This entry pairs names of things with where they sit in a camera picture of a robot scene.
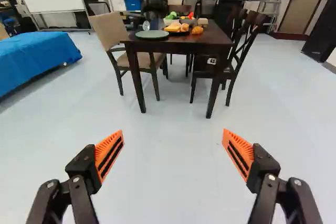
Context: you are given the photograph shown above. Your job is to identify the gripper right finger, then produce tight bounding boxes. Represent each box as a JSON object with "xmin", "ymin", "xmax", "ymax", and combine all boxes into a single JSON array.
[{"xmin": 222, "ymin": 129, "xmax": 323, "ymax": 224}]

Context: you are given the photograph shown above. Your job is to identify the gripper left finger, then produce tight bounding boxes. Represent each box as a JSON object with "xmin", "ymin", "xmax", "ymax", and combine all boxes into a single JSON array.
[{"xmin": 25, "ymin": 129, "xmax": 125, "ymax": 224}]

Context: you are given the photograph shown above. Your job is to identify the empty grey-green plate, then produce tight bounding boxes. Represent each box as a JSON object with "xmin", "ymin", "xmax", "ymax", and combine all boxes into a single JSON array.
[{"xmin": 135, "ymin": 30, "xmax": 170, "ymax": 41}]

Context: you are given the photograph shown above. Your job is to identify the black plate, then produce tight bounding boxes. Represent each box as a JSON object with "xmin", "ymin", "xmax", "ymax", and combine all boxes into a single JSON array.
[{"xmin": 163, "ymin": 26, "xmax": 192, "ymax": 36}]

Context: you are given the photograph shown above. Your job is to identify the dark wooden cross-back chair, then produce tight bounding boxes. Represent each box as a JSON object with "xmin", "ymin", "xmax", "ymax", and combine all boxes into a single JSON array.
[
  {"xmin": 189, "ymin": 9, "xmax": 267, "ymax": 107},
  {"xmin": 225, "ymin": 6, "xmax": 249, "ymax": 41}
]

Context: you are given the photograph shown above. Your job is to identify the blue covered bed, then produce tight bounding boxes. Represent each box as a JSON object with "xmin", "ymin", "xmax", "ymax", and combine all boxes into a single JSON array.
[{"xmin": 0, "ymin": 31, "xmax": 83, "ymax": 98}]

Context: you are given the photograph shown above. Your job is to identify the beige upholstered chair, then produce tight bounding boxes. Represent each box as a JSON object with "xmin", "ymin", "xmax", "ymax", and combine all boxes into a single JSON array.
[{"xmin": 88, "ymin": 11, "xmax": 169, "ymax": 102}]

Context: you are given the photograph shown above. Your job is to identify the dark wooden dining table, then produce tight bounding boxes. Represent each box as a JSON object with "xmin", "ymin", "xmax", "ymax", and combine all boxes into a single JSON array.
[{"xmin": 120, "ymin": 18, "xmax": 235, "ymax": 119}]

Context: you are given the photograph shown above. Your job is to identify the dark blue cup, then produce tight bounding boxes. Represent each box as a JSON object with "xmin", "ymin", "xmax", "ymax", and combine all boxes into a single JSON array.
[{"xmin": 150, "ymin": 16, "xmax": 161, "ymax": 30}]

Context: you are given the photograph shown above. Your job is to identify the yellow cheese wedge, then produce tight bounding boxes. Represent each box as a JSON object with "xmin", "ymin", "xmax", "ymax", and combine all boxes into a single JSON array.
[{"xmin": 163, "ymin": 23, "xmax": 182, "ymax": 33}]

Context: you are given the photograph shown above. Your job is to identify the bowl of toy vegetables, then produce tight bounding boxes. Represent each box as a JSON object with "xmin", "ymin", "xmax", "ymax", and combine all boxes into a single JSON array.
[{"xmin": 163, "ymin": 11, "xmax": 197, "ymax": 27}]

